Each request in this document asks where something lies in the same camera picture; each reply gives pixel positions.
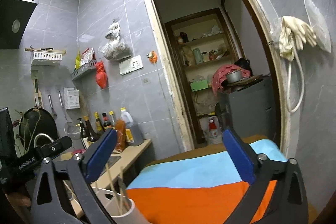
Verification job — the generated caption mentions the small hanging clear bag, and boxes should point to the small hanging clear bag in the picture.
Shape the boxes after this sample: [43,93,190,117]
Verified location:
[105,21,121,39]

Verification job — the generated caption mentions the worn white door frame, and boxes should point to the worn white door frame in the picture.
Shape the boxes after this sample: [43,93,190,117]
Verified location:
[139,0,292,151]

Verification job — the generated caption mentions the cream rubber glove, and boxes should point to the cream rubber glove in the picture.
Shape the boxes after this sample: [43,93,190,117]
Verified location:
[279,27,296,61]
[282,16,317,51]

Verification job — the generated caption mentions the brown paper bag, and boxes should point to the brown paper bag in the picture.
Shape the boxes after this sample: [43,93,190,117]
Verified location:
[182,46,196,67]

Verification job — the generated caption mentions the metal tongs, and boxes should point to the metal tongs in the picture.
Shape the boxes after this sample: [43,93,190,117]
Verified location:
[117,177,130,201]

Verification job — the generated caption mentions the beige kitchen counter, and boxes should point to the beige kitchen counter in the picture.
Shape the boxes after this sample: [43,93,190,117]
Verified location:
[60,139,153,214]

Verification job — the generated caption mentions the red snack packet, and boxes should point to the red snack packet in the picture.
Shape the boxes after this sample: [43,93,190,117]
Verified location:
[81,48,95,65]

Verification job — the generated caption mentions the small metal pot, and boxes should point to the small metal pot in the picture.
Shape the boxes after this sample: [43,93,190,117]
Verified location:
[226,70,242,83]

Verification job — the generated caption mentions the metal slotted spatula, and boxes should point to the metal slotted spatula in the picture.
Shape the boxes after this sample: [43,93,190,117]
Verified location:
[47,93,58,119]

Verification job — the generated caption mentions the plant twig with leaves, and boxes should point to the plant twig with leaves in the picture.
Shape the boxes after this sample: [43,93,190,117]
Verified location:
[13,109,42,156]

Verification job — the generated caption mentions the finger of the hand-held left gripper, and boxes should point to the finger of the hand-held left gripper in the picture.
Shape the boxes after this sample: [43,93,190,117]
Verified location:
[34,135,73,161]

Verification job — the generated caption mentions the wooden storage shelf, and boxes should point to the wooden storage shelf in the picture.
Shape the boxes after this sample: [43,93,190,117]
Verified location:
[164,7,238,151]

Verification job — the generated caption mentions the black bag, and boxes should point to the black bag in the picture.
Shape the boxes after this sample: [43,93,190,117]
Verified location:
[234,58,253,76]

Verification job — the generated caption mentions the black range hood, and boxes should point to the black range hood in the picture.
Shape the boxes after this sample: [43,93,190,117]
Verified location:
[0,0,38,50]

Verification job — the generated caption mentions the black wok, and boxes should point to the black wok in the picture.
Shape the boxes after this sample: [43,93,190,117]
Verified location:
[19,107,58,147]

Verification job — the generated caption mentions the grey metal cabinet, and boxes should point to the grey metal cabinet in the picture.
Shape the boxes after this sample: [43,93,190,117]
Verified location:
[217,76,275,140]

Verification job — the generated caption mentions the orange blue brown striped tablecloth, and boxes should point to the orange blue brown striped tablecloth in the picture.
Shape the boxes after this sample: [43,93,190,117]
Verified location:
[126,135,318,224]

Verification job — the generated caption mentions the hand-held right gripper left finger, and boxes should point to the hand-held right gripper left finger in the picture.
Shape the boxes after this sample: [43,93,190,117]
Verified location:
[30,128,118,224]

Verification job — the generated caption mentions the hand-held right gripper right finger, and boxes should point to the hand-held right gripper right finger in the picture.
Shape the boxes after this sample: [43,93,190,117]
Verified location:
[222,129,310,224]

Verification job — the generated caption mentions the red white plastic bottle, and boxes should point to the red white plastic bottle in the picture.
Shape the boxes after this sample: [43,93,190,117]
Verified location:
[207,116,223,145]

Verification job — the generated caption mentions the white paper box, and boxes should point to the white paper box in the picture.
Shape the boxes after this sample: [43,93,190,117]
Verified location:
[63,88,80,110]

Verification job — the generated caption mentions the green white thermos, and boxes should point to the green white thermos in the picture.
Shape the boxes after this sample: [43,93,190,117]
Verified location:
[192,48,201,65]

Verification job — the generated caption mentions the clear plastic bag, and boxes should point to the clear plastic bag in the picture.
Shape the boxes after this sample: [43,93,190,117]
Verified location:
[304,0,332,53]

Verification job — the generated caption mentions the metal mesh strainer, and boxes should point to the metal mesh strainer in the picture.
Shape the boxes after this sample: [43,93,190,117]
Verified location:
[58,91,80,139]

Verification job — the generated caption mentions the white basket rack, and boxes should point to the white basket rack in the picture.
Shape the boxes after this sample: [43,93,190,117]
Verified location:
[31,51,63,66]

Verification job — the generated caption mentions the green box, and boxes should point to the green box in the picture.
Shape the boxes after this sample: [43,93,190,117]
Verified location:
[190,80,210,92]

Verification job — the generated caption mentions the white utensil holder cup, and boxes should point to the white utensil holder cup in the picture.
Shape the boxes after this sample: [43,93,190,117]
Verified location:
[91,186,149,224]

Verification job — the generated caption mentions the white hose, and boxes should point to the white hose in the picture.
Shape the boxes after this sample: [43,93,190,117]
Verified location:
[287,48,305,113]

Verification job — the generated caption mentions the dark pump bottle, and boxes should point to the dark pump bottle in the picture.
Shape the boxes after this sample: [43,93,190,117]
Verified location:
[77,117,88,146]

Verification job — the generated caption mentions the grey wall shelf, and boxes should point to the grey wall shelf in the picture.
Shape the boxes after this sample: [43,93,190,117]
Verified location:
[70,61,97,81]

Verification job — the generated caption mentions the large hanging clear bag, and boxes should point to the large hanging clear bag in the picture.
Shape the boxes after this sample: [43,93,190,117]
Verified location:
[101,35,132,60]

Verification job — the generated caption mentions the red plastic bag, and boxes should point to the red plastic bag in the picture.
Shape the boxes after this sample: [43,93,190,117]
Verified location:
[95,61,108,89]

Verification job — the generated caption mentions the plastic oil jug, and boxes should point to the plastic oil jug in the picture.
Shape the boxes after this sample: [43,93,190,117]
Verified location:
[120,108,144,146]

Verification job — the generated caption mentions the orange snack packet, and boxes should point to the orange snack packet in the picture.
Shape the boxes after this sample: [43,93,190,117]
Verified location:
[115,119,127,153]

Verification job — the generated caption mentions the white wall socket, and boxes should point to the white wall socket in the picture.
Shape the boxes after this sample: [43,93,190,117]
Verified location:
[119,55,144,75]

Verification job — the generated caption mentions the red cloth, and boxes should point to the red cloth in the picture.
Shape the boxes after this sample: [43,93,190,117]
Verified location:
[211,65,250,94]

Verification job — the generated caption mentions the wooden rolling pin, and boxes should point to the wooden rolling pin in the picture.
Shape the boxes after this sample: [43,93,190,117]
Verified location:
[25,48,67,54]

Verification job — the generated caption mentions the steel sink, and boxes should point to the steel sink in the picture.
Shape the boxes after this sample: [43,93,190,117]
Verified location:
[104,154,122,169]

